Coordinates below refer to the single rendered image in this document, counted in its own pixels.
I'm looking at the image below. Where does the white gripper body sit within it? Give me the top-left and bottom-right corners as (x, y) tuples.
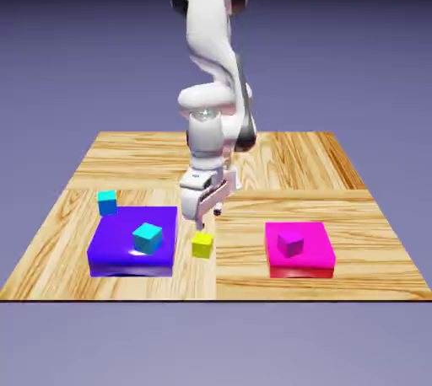
(181, 169), (239, 224)

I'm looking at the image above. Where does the small yellow cube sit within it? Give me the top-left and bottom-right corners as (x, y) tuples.
(191, 231), (214, 260)

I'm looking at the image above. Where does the small cyan cube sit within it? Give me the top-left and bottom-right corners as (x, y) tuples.
(97, 190), (119, 217)
(132, 222), (164, 256)

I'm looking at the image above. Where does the small magenta cube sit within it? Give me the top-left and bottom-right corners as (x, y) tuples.
(277, 228), (305, 259)

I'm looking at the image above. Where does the large blue box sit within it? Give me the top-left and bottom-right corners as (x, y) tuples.
(86, 206), (179, 278)

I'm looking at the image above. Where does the large pink box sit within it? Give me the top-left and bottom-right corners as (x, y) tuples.
(264, 221), (337, 280)

